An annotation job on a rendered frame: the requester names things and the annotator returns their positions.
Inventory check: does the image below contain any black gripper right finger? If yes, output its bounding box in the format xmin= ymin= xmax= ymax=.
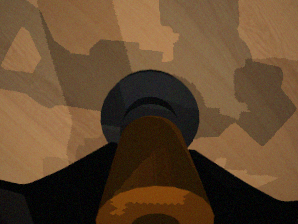
xmin=188 ymin=149 xmax=298 ymax=224

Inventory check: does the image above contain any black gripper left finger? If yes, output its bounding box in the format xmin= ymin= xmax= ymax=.
xmin=0 ymin=141 xmax=117 ymax=224

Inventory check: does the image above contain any orange-brown cylinder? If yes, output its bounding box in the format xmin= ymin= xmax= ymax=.
xmin=96 ymin=116 xmax=214 ymax=224

